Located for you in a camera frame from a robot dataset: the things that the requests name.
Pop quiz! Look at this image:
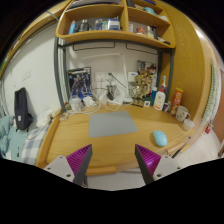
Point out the gold robot figure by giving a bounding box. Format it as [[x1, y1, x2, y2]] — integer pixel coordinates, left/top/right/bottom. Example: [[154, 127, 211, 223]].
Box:
[[133, 75, 152, 107]]

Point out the wooden wall shelf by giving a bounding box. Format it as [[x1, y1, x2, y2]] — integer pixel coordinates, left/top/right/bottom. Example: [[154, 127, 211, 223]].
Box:
[[56, 0, 176, 49]]

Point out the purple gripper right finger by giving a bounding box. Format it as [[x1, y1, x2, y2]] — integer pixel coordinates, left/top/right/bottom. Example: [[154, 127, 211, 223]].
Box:
[[135, 144, 161, 184]]

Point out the grey mouse pad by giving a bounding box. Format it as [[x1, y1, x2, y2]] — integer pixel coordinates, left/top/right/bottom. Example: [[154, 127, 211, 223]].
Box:
[[89, 111, 138, 138]]

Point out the white mug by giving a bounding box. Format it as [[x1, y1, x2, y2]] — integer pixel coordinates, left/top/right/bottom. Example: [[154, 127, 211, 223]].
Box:
[[176, 106, 191, 121]]

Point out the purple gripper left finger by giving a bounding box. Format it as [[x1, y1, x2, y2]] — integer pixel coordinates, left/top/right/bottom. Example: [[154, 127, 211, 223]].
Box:
[[66, 145, 93, 186]]

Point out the black backpack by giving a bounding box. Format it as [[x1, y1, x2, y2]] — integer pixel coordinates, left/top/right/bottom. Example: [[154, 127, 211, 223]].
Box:
[[14, 88, 33, 131]]

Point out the plaid bed blanket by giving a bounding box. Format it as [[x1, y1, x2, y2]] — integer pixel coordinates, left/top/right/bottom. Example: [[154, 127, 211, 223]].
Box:
[[20, 125, 49, 165]]

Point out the small clear plastic cup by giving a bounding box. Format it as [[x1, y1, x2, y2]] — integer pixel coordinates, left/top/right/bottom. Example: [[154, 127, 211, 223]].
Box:
[[183, 119, 195, 130]]

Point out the blue bottle on shelf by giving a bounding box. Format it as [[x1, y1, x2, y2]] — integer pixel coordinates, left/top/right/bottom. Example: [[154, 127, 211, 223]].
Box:
[[69, 20, 77, 34]]

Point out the light blue computer mouse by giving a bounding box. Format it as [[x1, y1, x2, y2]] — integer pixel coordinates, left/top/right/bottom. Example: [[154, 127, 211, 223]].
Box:
[[153, 130, 168, 146]]

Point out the robot model kit box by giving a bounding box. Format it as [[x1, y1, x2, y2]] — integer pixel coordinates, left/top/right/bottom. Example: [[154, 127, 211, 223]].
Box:
[[68, 67, 91, 99]]

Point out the white power adapter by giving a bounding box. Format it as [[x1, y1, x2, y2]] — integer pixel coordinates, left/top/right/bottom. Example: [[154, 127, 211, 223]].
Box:
[[83, 96, 96, 107]]

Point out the red chips can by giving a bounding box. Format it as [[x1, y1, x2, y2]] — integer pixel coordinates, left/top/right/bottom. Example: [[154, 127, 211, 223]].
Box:
[[171, 88, 184, 115]]

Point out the white lotion bottle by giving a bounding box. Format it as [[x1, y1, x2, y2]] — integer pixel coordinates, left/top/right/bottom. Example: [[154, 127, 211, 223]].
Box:
[[153, 87, 166, 110]]

